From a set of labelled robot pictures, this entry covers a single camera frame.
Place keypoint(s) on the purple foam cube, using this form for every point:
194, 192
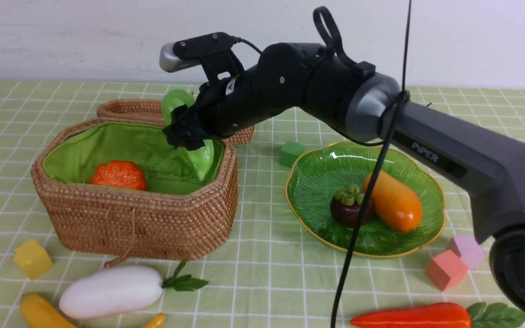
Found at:
468, 250

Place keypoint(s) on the dark purple mangosteen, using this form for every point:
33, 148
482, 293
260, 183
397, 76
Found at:
345, 206

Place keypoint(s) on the orange toy pumpkin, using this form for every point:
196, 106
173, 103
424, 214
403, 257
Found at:
119, 174

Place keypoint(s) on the woven rattan basket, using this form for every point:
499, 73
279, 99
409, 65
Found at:
172, 219

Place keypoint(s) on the green glass leaf plate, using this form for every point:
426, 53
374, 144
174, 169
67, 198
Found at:
316, 176

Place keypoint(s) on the orange yellow mango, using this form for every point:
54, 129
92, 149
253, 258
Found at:
395, 204

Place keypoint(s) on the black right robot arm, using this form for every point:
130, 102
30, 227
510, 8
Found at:
368, 108

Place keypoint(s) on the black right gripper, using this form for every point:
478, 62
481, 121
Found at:
187, 129

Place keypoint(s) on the pink foam cube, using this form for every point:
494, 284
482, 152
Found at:
446, 270

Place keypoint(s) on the woven rattan basket lid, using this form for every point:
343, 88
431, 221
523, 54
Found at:
132, 109

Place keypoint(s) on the yellow foam cube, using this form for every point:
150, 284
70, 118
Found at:
32, 259

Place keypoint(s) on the white radish with leaves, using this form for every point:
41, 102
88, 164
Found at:
122, 289

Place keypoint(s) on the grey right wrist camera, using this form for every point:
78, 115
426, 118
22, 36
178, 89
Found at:
213, 52

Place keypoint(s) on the green foam cube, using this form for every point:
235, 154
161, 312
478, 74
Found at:
290, 152

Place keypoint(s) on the yellow banana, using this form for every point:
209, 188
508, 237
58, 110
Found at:
38, 313

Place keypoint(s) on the red carrot with leaves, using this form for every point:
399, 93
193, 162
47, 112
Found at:
201, 160

